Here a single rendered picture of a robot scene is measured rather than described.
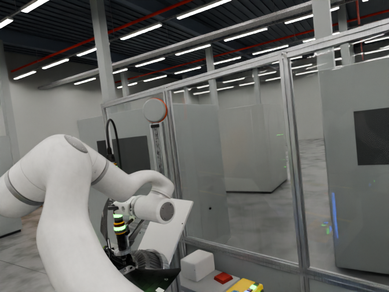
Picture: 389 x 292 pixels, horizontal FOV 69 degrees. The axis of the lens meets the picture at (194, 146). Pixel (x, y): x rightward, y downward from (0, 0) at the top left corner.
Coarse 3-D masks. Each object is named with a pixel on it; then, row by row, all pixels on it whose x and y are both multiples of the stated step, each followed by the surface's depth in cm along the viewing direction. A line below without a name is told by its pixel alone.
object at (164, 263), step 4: (152, 252) 139; (156, 252) 137; (160, 252) 141; (160, 256) 134; (164, 256) 137; (160, 260) 133; (164, 260) 133; (164, 264) 131; (164, 268) 130; (168, 268) 132
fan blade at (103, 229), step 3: (108, 198) 146; (105, 204) 148; (105, 207) 145; (105, 210) 144; (105, 213) 142; (105, 216) 141; (102, 219) 149; (105, 219) 140; (102, 222) 148; (105, 222) 139; (102, 225) 149; (105, 225) 138; (102, 228) 149; (105, 228) 137; (102, 231) 150; (105, 231) 136; (102, 234) 150; (105, 234) 137; (105, 237) 142
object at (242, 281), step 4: (240, 280) 121; (244, 280) 120; (248, 280) 120; (236, 284) 118; (240, 284) 118; (244, 284) 117; (248, 284) 117; (252, 284) 117; (260, 284) 116; (232, 288) 116; (236, 288) 116; (240, 288) 115; (244, 288) 115; (256, 288) 114; (260, 288) 115
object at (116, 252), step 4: (128, 224) 121; (128, 228) 121; (128, 232) 119; (128, 236) 120; (128, 240) 119; (128, 244) 119; (128, 248) 117; (116, 252) 114; (120, 252) 114; (124, 252) 114; (128, 252) 114
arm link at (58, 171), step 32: (32, 160) 56; (64, 160) 54; (32, 192) 57; (64, 192) 53; (64, 224) 51; (64, 256) 48; (96, 256) 50; (64, 288) 46; (96, 288) 45; (128, 288) 47
